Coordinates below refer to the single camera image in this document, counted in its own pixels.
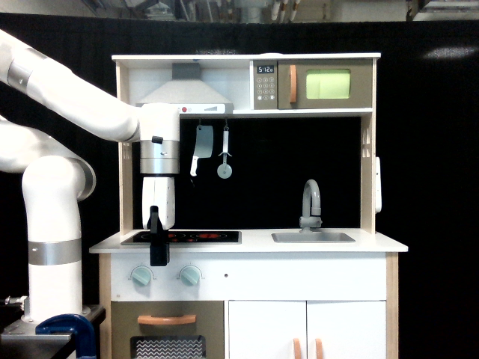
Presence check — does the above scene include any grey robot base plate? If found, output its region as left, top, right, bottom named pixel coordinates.
left=1, top=304, right=106, bottom=341

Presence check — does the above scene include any right white cabinet door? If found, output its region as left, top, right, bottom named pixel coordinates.
left=306, top=301, right=386, bottom=358

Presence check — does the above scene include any white side-mounted toy phone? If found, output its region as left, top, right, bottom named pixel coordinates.
left=375, top=156, right=382, bottom=213

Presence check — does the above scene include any grey range hood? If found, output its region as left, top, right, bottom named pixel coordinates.
left=136, top=63, right=234, bottom=114

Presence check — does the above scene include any toy pizza cutter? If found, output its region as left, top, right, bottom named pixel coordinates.
left=217, top=126, right=232, bottom=180

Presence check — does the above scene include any blue c-clamp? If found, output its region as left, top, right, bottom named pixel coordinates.
left=35, top=314, right=97, bottom=359

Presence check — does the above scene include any taupe microwave door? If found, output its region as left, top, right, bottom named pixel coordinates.
left=278, top=59, right=373, bottom=110

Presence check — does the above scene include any left mint stove knob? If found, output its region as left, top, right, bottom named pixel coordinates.
left=130, top=266, right=153, bottom=287

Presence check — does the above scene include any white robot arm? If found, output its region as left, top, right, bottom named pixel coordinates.
left=1, top=32, right=180, bottom=322

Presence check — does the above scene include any microwave keypad panel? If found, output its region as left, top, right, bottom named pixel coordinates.
left=253, top=61, right=278, bottom=110

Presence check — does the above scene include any left white cabinet door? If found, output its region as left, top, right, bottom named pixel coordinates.
left=228, top=301, right=307, bottom=358

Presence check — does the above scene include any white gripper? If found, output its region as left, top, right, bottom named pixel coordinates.
left=141, top=177, right=175, bottom=266

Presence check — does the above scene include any grey toy sink basin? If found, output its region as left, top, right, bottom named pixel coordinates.
left=272, top=232, right=355, bottom=243

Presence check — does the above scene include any mint stove knob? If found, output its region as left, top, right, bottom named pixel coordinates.
left=179, top=265, right=202, bottom=286
left=130, top=266, right=153, bottom=287

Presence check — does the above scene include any toy cleaver knife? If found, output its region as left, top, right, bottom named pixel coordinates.
left=190, top=125, right=213, bottom=177

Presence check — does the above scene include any right mint stove knob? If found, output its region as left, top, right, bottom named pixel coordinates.
left=179, top=265, right=202, bottom=286

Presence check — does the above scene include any grey toy faucet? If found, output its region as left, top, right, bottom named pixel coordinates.
left=299, top=179, right=323, bottom=233

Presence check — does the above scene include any black toy stovetop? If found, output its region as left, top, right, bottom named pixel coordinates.
left=121, top=230, right=241, bottom=245

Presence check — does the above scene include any white cabinet door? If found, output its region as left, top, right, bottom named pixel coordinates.
left=306, top=301, right=386, bottom=358
left=228, top=301, right=307, bottom=358

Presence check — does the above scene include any taupe lower oven door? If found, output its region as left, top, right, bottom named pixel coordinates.
left=111, top=301, right=225, bottom=358

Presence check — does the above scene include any white wooden toy kitchen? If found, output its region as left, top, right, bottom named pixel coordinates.
left=92, top=53, right=406, bottom=358

